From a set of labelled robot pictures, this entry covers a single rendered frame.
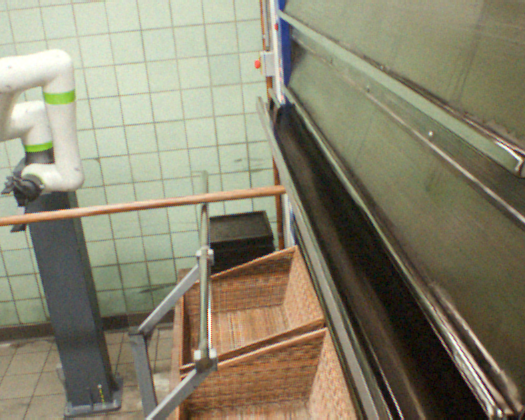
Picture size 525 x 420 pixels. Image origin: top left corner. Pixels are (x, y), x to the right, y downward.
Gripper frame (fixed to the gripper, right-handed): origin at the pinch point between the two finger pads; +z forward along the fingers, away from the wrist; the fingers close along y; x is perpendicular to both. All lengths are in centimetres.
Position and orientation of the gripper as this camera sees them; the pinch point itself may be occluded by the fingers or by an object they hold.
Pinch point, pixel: (10, 211)
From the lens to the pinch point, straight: 221.8
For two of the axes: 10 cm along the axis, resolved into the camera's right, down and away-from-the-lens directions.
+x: -9.9, 1.1, -0.5
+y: 0.8, 9.2, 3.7
